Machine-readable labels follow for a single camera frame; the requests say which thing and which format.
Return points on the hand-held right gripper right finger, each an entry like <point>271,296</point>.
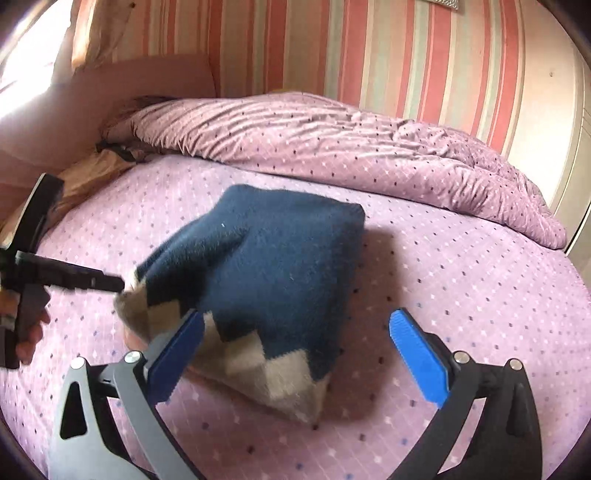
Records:
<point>420,360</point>

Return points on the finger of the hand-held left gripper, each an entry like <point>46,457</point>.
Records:
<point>83,277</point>

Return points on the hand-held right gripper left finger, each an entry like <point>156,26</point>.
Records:
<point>175,355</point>

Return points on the navy argyle knit sweater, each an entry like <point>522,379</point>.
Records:
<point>277,258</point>

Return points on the person's left hand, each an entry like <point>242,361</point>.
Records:
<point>34,339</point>

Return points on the tan pillow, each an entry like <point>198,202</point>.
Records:
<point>87,180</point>

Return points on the purple dotted bed sheet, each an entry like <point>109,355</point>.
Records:
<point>438,286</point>

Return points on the pink headboard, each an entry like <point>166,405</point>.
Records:
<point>92,101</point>

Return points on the beige curtain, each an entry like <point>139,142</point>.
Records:
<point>106,32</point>

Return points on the purple dotted duvet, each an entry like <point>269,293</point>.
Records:
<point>323,147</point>

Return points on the white wardrobe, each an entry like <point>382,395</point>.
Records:
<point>563,161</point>

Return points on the silver picture frame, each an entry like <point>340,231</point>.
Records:
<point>438,3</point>

